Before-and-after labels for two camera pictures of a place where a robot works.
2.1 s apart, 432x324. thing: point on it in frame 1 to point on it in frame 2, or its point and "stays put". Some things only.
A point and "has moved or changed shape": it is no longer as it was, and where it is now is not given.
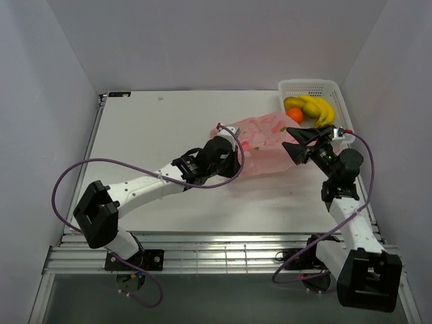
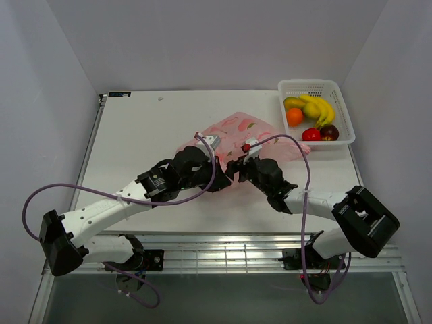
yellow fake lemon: x=311 y=110 stays put
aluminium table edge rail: x=192 y=253 stays put
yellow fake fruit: x=293 y=102 stays put
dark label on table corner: x=119 y=94 stays put
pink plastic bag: x=263 y=138 has moved or changed shape
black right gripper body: x=322 y=154 to x=248 y=171
